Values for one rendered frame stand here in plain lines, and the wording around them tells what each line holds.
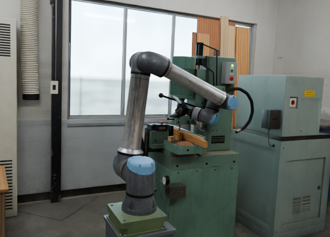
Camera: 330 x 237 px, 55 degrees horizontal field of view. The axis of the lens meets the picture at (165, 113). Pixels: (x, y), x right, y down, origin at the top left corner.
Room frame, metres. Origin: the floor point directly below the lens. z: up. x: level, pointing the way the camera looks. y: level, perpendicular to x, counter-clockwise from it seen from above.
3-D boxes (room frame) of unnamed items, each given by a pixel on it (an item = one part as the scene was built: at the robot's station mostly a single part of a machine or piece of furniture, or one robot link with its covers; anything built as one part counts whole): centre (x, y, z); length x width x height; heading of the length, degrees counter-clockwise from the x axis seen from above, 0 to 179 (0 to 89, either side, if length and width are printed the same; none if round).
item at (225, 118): (2.52, -0.38, 1.16); 0.22 x 0.22 x 0.72; 24
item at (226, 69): (2.40, -0.47, 1.40); 0.10 x 0.06 x 0.16; 114
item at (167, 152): (2.37, -0.06, 0.82); 0.40 x 0.21 x 0.04; 24
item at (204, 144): (2.34, -0.14, 0.92); 0.66 x 0.02 x 0.04; 24
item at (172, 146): (2.34, -0.02, 0.87); 0.61 x 0.30 x 0.06; 24
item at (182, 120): (2.40, -0.14, 1.03); 0.14 x 0.07 x 0.09; 114
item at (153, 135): (2.31, 0.05, 0.92); 0.15 x 0.13 x 0.09; 24
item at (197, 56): (2.45, -0.24, 1.54); 0.08 x 0.08 x 0.17; 24
